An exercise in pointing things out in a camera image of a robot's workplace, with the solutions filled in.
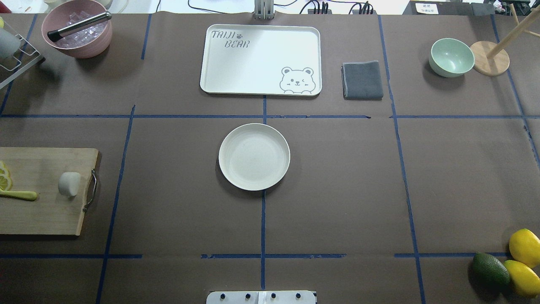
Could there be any yellow lemon right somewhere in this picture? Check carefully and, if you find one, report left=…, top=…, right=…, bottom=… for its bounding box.
left=503, top=260, right=540, bottom=298

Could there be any wooden cup stand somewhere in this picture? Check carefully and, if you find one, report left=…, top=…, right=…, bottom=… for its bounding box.
left=470, top=8, right=540, bottom=76

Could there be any wooden cutting board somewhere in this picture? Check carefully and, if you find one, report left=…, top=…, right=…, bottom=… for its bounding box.
left=0, top=147, right=99, bottom=236

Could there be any lemon slice far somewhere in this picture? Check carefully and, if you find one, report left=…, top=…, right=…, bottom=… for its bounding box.
left=0, top=161, right=10, bottom=176

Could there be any yellow lemon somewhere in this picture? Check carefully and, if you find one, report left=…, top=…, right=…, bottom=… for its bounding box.
left=508, top=228, right=540, bottom=268
left=503, top=260, right=540, bottom=298

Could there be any black power strip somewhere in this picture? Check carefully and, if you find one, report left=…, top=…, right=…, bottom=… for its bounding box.
left=299, top=0, right=376, bottom=15

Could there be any mint green bowl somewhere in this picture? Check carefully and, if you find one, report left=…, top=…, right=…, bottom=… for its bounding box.
left=429, top=38, right=475, bottom=78

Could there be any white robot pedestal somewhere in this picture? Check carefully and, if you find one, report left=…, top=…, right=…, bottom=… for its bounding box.
left=206, top=290, right=318, bottom=304

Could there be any white bun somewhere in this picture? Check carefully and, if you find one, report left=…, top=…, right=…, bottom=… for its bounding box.
left=58, top=172, right=81, bottom=198

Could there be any aluminium frame post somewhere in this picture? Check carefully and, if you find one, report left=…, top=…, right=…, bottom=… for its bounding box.
left=253, top=0, right=275, bottom=20

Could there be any green avocado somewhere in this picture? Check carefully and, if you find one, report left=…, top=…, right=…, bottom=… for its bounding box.
left=471, top=252, right=510, bottom=289

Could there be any black box device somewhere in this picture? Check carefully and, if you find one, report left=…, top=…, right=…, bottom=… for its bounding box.
left=402, top=0, right=495, bottom=16

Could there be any yellow lemon left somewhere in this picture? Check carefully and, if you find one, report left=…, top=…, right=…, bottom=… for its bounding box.
left=508, top=228, right=540, bottom=268

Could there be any cream bear tray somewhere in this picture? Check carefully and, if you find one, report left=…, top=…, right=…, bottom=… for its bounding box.
left=200, top=24, right=322, bottom=97

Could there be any grey cup in rack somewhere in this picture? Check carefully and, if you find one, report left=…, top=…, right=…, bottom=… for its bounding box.
left=0, top=28, right=21, bottom=60

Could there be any white wire cup rack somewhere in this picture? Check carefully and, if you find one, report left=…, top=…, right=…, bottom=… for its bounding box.
left=0, top=22, right=45, bottom=89

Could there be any cream round plate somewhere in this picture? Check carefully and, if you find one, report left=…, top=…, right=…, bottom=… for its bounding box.
left=218, top=123, right=291, bottom=191

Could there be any grey folded cloth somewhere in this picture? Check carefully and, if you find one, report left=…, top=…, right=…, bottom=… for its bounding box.
left=341, top=60, right=384, bottom=100

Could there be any yellow-green plastic knife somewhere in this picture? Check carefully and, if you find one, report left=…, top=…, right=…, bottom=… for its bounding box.
left=0, top=190, right=38, bottom=201

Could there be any pink bowl with ice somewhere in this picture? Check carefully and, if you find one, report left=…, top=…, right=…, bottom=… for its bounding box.
left=42, top=0, right=112, bottom=58

